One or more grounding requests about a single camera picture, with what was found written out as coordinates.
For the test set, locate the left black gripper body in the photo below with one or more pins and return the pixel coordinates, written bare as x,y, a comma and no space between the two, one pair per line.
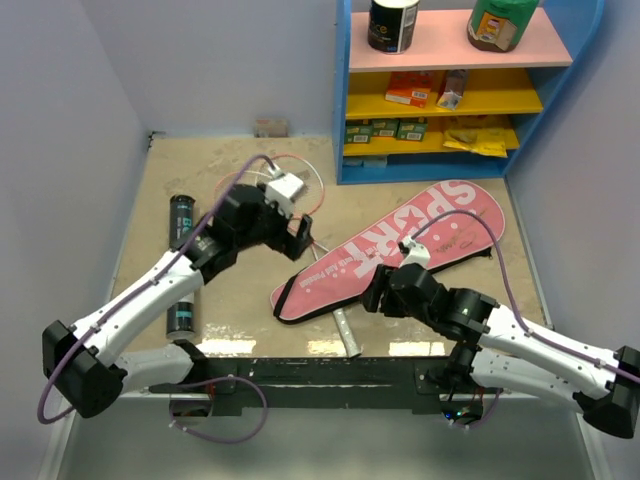
272,229

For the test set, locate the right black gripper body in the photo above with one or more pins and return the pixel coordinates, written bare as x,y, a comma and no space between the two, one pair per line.
391,304

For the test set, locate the black shuttlecock tube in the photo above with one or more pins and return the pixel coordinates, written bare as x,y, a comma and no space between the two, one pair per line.
180,319

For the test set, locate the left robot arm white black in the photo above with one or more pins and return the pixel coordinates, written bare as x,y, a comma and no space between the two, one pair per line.
86,362

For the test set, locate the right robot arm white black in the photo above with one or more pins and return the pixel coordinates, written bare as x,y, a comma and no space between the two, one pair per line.
497,350

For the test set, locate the pink badminton racket right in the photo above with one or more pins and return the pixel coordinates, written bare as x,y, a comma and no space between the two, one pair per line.
313,194

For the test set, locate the pink racket bag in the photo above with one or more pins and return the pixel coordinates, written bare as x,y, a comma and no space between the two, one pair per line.
341,275

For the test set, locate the green box left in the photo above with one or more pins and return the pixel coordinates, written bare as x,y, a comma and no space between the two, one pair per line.
358,132

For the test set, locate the green box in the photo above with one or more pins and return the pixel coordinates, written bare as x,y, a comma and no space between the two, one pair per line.
412,129
358,132
385,128

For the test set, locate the green box middle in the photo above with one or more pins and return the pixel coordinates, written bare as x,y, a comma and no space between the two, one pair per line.
385,128

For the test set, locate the green box right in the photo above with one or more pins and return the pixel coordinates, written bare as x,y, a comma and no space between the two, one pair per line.
412,129

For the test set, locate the yellow snack bag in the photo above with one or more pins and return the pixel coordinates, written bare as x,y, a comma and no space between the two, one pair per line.
490,142

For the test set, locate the blue shelf unit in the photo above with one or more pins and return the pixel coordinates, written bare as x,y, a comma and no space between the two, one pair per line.
516,90

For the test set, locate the orange box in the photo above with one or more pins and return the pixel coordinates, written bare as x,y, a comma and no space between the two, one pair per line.
410,88

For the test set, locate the silver brown pouch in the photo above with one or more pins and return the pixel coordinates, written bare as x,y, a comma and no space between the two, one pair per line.
452,89

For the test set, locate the black white can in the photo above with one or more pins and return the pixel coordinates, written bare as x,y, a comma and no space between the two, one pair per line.
391,25

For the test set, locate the green brown jar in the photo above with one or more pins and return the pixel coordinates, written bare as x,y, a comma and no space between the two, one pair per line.
498,25

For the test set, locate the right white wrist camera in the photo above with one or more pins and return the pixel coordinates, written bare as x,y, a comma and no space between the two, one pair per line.
414,253

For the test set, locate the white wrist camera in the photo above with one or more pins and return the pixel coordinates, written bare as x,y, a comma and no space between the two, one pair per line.
414,253
283,189

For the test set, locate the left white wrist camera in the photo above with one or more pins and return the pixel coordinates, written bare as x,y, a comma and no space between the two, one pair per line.
283,189

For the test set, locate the white racket handle front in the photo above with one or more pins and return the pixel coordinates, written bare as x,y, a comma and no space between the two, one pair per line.
350,344

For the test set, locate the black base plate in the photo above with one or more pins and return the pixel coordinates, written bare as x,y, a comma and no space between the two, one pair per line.
417,384

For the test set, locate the brown wall block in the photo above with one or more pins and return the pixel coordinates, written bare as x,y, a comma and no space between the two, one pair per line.
271,127

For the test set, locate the aluminium rail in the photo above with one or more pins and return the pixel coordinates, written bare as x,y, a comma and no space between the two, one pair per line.
125,395

